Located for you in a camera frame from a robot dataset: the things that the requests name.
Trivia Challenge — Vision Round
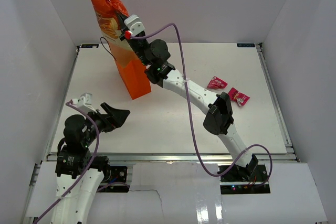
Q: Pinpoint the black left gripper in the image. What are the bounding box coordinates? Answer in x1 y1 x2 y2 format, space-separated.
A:
81 101 130 146

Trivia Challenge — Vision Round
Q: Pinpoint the orange cassava chips bag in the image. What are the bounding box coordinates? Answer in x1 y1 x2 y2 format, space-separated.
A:
91 0 130 49

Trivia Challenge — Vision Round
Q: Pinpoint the pink mint candy packet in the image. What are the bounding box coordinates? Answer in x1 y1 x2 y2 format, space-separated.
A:
228 88 250 107

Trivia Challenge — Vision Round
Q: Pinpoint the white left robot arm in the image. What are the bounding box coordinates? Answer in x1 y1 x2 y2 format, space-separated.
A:
49 93 130 223

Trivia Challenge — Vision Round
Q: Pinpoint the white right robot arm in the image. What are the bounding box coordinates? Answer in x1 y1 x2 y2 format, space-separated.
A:
120 31 258 182

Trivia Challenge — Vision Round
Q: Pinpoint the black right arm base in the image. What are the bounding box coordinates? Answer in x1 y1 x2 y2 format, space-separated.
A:
220 165 271 195

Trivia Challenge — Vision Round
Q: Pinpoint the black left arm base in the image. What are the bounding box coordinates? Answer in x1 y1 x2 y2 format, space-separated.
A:
95 156 128 183

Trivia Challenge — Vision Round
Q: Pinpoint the orange paper bag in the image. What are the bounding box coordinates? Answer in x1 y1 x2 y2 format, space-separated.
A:
100 37 151 100

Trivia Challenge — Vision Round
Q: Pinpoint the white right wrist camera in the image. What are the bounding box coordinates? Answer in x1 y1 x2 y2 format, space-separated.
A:
124 14 145 36

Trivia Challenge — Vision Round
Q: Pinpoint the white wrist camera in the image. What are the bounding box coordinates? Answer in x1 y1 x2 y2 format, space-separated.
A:
71 93 96 114
124 14 145 36

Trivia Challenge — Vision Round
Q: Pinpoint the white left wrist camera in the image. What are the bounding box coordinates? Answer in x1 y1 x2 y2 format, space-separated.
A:
71 93 96 114

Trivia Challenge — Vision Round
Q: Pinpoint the aluminium table edge rail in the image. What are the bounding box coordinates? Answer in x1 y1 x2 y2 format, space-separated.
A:
26 42 299 224

